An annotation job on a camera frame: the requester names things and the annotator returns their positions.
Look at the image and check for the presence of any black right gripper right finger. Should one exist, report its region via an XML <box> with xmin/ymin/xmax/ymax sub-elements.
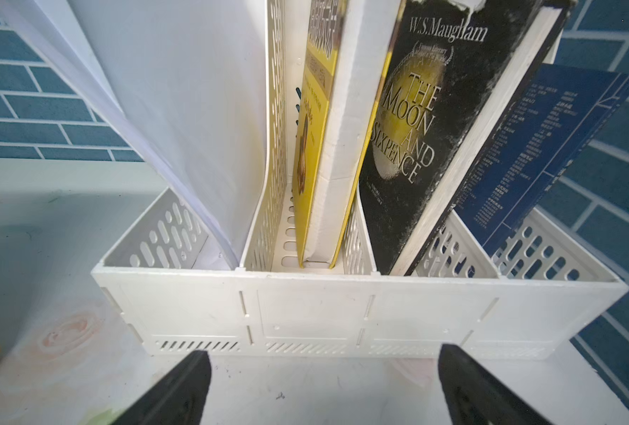
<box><xmin>438</xmin><ymin>344</ymin><xmax>550</xmax><ymax>425</ymax></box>

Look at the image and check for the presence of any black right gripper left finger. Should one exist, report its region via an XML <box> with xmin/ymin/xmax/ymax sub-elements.
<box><xmin>113</xmin><ymin>350</ymin><xmax>212</xmax><ymax>425</ymax></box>

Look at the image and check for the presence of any white plastic file organizer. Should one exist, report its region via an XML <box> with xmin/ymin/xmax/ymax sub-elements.
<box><xmin>92</xmin><ymin>1</ymin><xmax>628</xmax><ymax>359</ymax></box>

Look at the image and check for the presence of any dark blue book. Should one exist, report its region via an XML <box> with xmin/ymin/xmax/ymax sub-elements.
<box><xmin>455</xmin><ymin>64</ymin><xmax>629</xmax><ymax>256</ymax></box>

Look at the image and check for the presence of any white paper stack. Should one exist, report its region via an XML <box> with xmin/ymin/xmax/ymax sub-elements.
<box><xmin>0</xmin><ymin>1</ymin><xmax>268</xmax><ymax>268</ymax></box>

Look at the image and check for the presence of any black Moon and Sixpence book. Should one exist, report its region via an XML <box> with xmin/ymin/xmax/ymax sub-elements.
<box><xmin>359</xmin><ymin>1</ymin><xmax>574</xmax><ymax>276</ymax></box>

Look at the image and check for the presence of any yellow book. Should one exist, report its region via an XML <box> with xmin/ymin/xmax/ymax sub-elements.
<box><xmin>291</xmin><ymin>1</ymin><xmax>406</xmax><ymax>267</ymax></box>

